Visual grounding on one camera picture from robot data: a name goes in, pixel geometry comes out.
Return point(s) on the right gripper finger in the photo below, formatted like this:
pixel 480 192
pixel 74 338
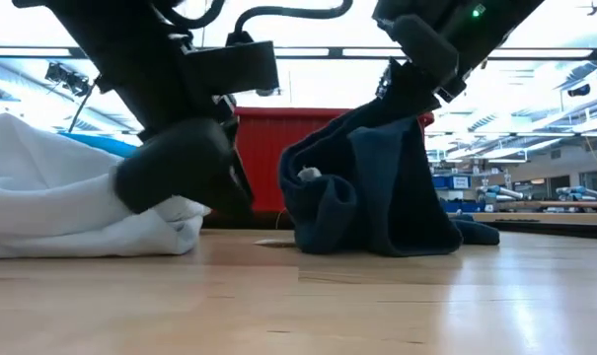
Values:
pixel 406 89

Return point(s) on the bright blue garment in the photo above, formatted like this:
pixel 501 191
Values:
pixel 100 144

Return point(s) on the dark navy garment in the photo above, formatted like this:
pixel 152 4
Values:
pixel 377 197

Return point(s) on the white button-up shirt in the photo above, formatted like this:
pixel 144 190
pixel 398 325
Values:
pixel 56 207

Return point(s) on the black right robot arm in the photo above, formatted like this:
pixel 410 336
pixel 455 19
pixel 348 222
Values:
pixel 500 24

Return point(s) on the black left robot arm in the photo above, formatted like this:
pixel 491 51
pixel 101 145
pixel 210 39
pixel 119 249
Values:
pixel 120 54

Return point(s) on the pale blue background robot arm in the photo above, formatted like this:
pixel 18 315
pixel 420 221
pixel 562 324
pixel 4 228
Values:
pixel 581 192
pixel 500 192

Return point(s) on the red plastic bin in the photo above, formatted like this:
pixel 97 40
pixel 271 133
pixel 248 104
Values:
pixel 268 153

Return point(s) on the blue labelled storage bin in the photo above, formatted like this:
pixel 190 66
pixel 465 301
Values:
pixel 451 182

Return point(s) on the thin black diagonal rod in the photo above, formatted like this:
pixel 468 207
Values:
pixel 83 106

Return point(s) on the black ceiling light fixture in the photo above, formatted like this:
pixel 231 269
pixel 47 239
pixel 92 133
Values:
pixel 68 79

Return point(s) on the wooden background table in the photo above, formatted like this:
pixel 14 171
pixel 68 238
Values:
pixel 549 217

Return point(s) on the black table edge strip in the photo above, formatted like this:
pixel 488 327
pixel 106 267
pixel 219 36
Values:
pixel 554 231

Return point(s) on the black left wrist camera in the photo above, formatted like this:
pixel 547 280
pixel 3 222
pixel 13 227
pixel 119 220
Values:
pixel 234 66

